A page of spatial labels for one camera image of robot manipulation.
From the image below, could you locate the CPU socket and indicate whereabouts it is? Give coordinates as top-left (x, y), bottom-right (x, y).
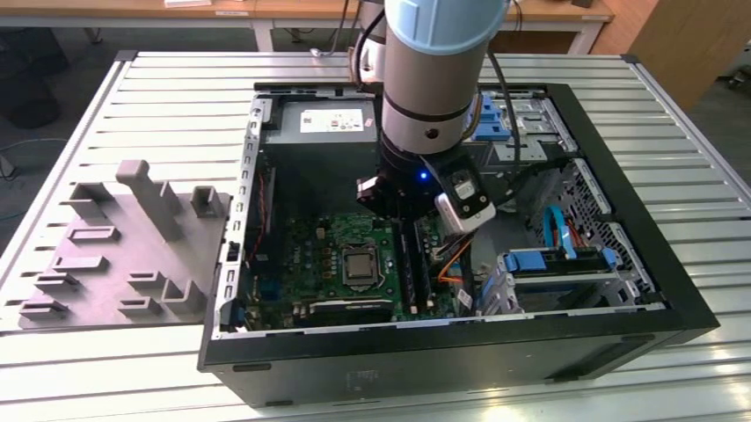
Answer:
top-left (336, 240), bottom-right (384, 295)

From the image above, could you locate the grey power supply unit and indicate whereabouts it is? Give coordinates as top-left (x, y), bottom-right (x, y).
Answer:
top-left (260, 99), bottom-right (383, 216)

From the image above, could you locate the green motherboard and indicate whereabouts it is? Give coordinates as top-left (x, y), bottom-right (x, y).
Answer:
top-left (246, 209), bottom-right (471, 331)

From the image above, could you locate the silver CPU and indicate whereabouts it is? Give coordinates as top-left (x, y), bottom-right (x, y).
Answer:
top-left (343, 253), bottom-right (376, 282)

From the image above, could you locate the blue plastic drive carrier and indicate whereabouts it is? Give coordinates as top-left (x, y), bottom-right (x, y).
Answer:
top-left (468, 97), bottom-right (507, 142)

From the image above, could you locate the hard disk in blue carrier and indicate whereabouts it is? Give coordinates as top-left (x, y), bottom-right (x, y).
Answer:
top-left (503, 248), bottom-right (618, 277)

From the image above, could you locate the metal optical drive cage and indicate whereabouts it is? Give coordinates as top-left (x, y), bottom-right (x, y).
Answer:
top-left (468, 94), bottom-right (580, 190)

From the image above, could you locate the black graphics card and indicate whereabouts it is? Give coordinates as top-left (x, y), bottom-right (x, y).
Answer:
top-left (304, 298), bottom-right (395, 327)

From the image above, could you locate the metal disk bay cage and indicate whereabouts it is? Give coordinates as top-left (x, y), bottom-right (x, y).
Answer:
top-left (478, 263), bottom-right (668, 317)

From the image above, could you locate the black open PC case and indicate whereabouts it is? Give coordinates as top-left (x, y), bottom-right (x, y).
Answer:
top-left (196, 81), bottom-right (722, 408)

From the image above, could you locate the grey parts rack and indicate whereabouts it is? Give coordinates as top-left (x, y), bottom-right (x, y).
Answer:
top-left (16, 158), bottom-right (235, 331)

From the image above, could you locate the wooden cabinet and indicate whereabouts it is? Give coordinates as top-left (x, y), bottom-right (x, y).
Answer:
top-left (591, 0), bottom-right (751, 113)

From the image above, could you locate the black bin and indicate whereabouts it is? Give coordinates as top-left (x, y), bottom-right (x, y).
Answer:
top-left (0, 25), bottom-right (71, 129)

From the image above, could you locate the small silver wrist camera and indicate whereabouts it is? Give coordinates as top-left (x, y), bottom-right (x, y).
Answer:
top-left (355, 175), bottom-right (386, 215)

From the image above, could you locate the silver camera with black bracket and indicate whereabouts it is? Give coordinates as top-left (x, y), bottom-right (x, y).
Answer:
top-left (423, 156), bottom-right (499, 233)

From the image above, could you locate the orange wire bundle white connector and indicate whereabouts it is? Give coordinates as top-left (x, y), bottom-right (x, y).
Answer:
top-left (436, 245), bottom-right (474, 287)

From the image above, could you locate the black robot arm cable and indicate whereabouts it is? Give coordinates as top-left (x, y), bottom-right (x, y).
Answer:
top-left (487, 55), bottom-right (524, 199)

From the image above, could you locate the black cable bundle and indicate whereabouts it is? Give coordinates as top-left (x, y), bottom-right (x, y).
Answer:
top-left (434, 158), bottom-right (571, 260)

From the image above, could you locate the blue data cable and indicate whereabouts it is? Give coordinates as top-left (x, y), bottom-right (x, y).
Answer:
top-left (542, 205), bottom-right (580, 258)

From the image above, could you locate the wooden desk white frame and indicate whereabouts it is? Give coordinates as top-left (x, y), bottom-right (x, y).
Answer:
top-left (0, 0), bottom-right (615, 56)

